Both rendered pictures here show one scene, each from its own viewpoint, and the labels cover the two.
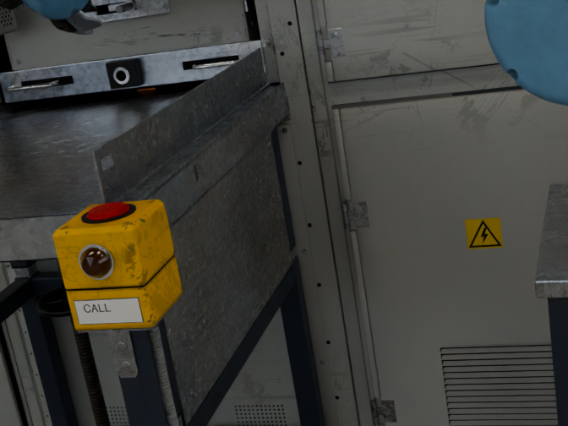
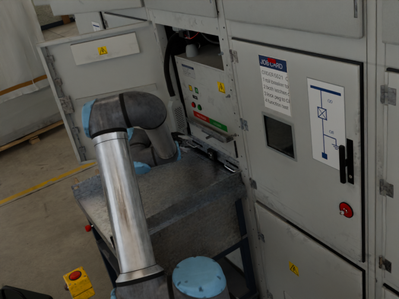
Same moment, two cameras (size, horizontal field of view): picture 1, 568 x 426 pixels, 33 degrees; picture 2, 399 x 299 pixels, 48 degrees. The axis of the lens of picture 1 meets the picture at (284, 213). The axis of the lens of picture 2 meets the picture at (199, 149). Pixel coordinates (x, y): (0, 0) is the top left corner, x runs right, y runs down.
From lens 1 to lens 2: 1.52 m
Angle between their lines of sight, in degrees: 43
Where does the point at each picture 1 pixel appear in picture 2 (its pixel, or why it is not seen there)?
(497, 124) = (296, 239)
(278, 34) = (243, 169)
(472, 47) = (289, 212)
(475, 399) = not seen: outside the picture
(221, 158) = (180, 225)
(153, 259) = (79, 290)
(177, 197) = not seen: hidden behind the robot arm
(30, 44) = (194, 130)
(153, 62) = (219, 154)
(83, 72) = (204, 146)
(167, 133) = (155, 220)
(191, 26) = (228, 149)
